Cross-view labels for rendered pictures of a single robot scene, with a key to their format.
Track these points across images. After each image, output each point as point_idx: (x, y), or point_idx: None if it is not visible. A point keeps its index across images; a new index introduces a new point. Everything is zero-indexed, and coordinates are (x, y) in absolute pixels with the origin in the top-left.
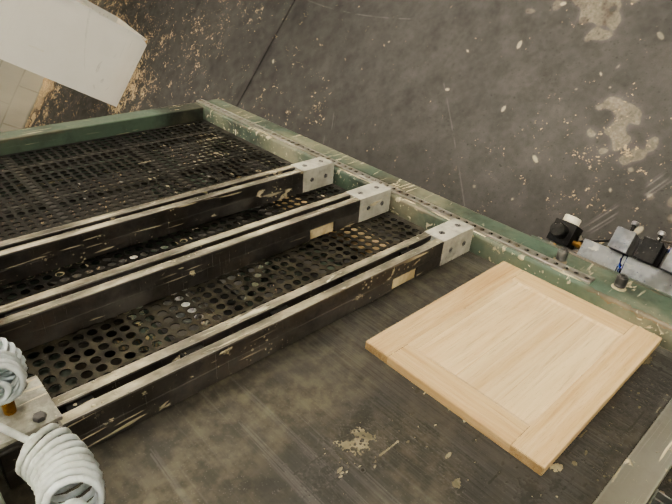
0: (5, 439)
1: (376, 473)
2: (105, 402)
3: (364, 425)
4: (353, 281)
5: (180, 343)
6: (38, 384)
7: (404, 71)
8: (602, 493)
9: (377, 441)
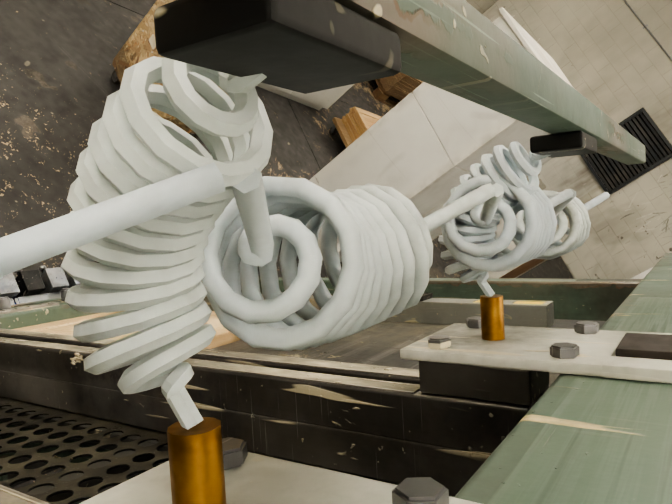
0: (536, 327)
1: (325, 349)
2: (375, 366)
3: None
4: (31, 333)
5: (206, 365)
6: (418, 342)
7: None
8: (312, 298)
9: (286, 353)
